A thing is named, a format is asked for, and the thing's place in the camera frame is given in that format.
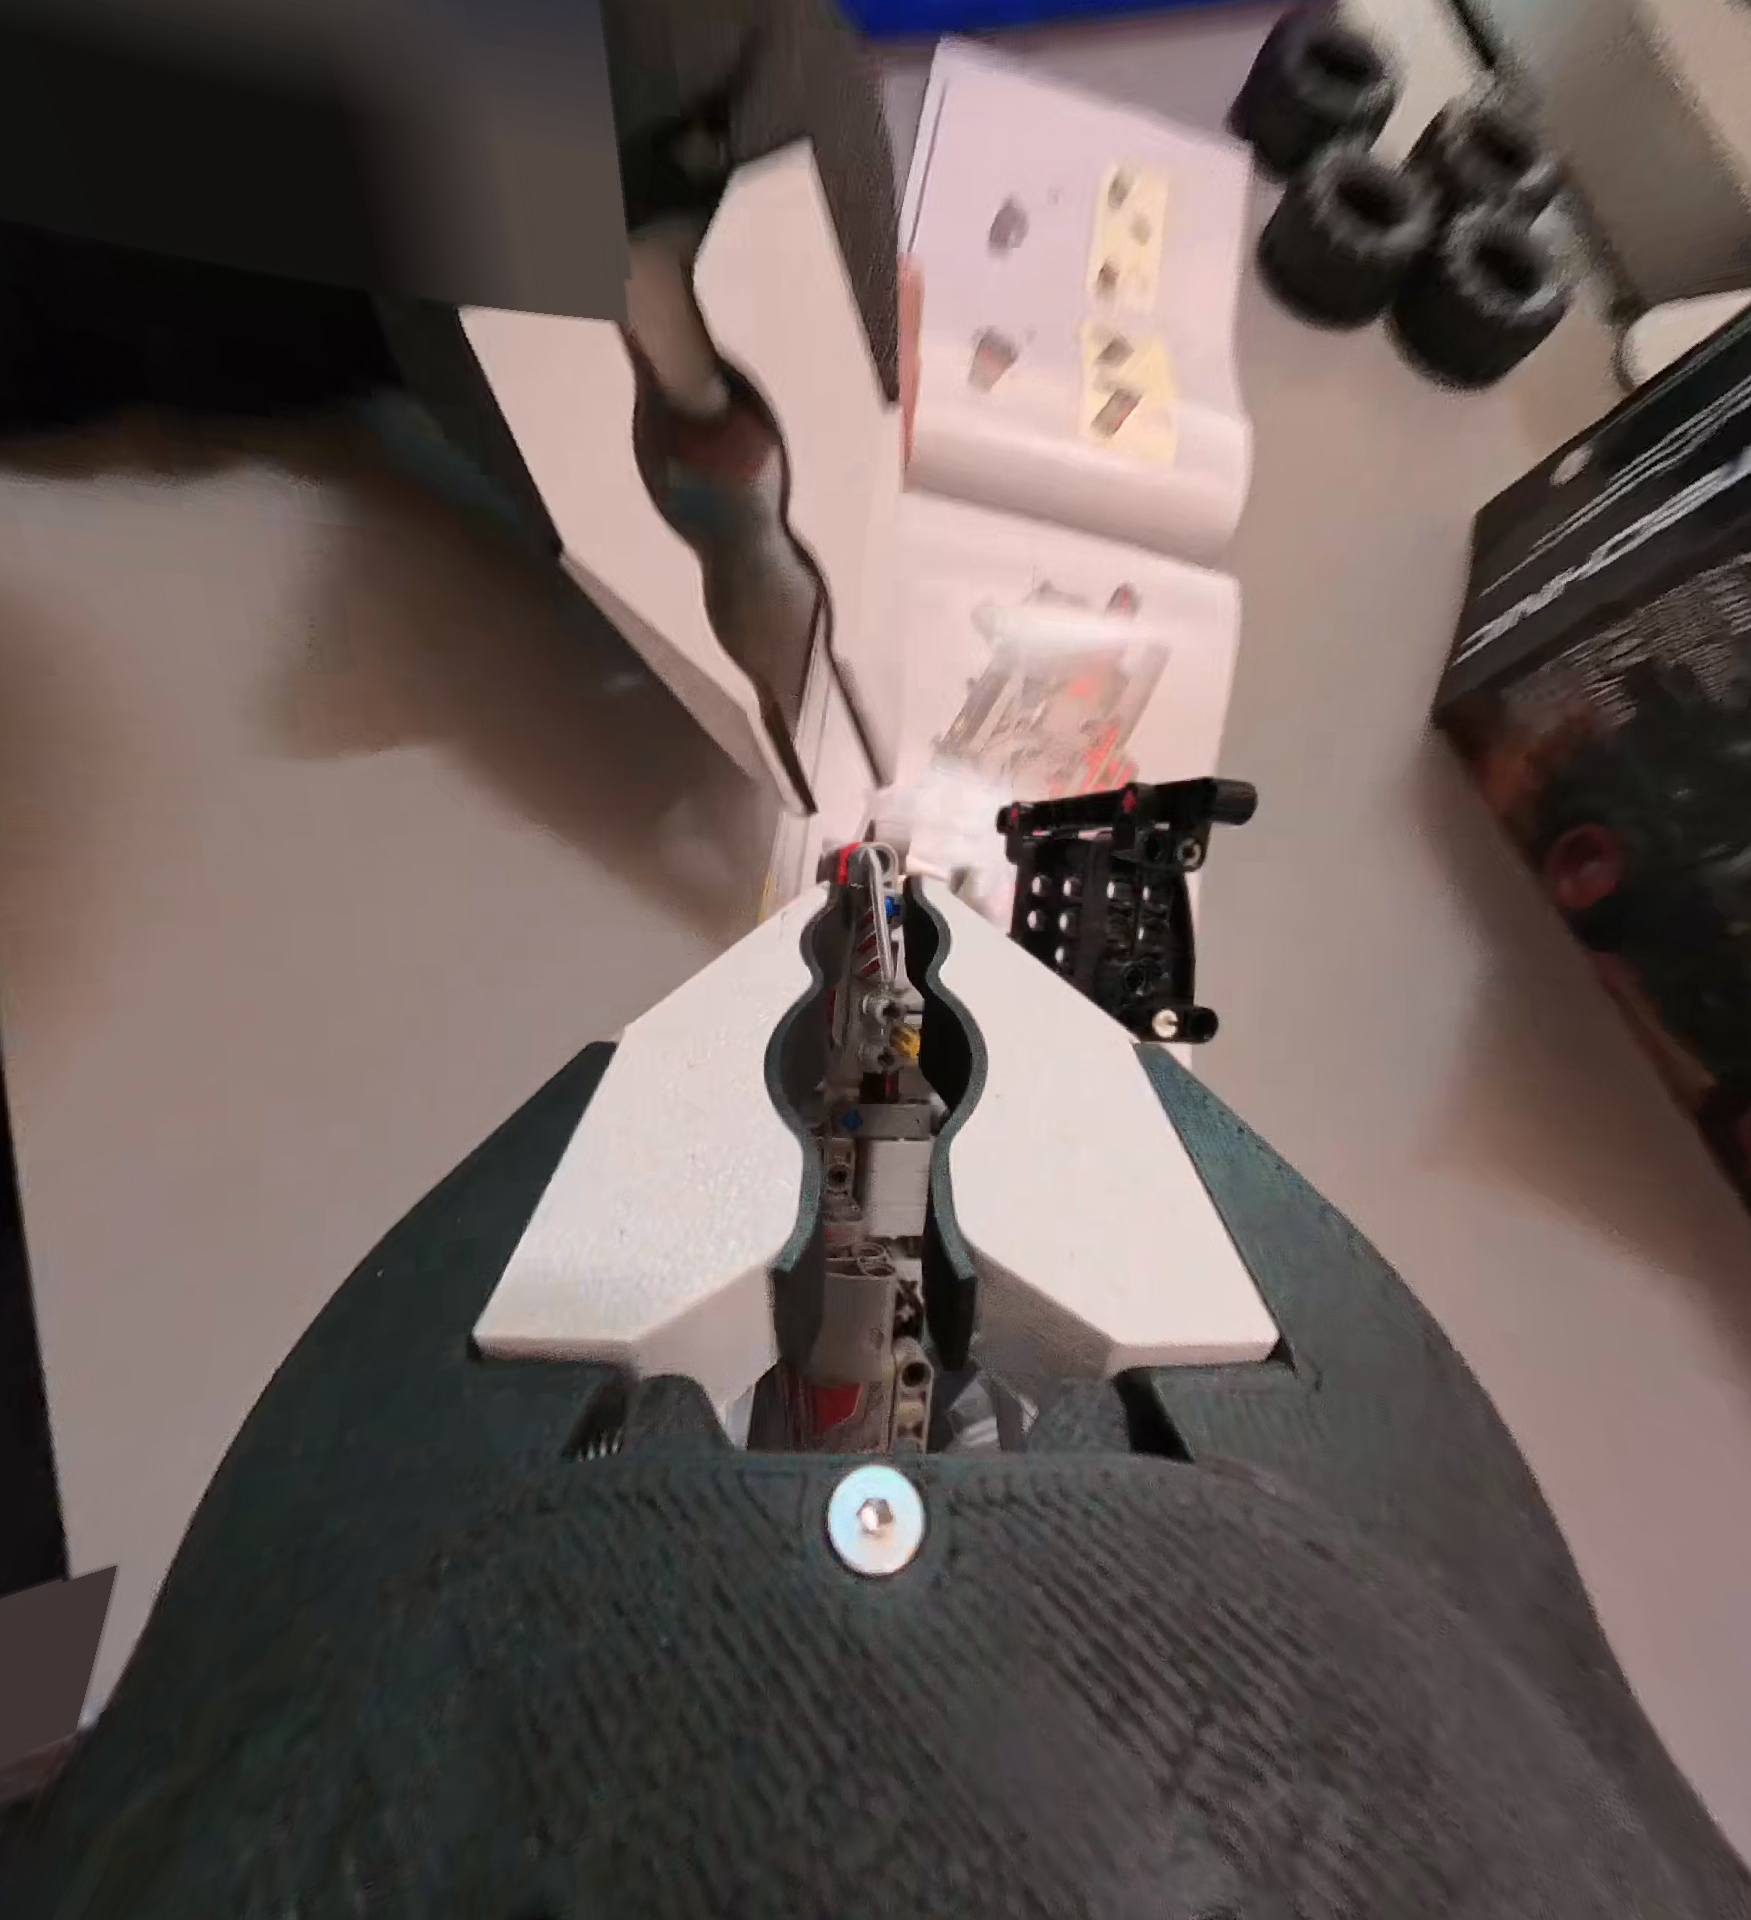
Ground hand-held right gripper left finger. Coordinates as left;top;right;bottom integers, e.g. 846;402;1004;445
471;884;836;1427

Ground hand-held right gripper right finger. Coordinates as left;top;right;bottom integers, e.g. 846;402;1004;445
906;883;1284;1420

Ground black toy tyre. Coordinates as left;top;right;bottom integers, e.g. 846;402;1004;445
1253;147;1437;330
1412;87;1564;230
1234;17;1405;180
1389;208;1578;389

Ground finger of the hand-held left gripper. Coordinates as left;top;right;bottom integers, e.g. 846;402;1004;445
687;137;919;797
459;300;824;820

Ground white instruction booklet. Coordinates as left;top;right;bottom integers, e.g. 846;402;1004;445
779;38;1257;920

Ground toy brick vehicle model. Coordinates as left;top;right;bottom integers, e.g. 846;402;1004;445
749;772;1264;1454

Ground dark toy set box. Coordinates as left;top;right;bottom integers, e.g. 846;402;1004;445
1432;239;1751;1340

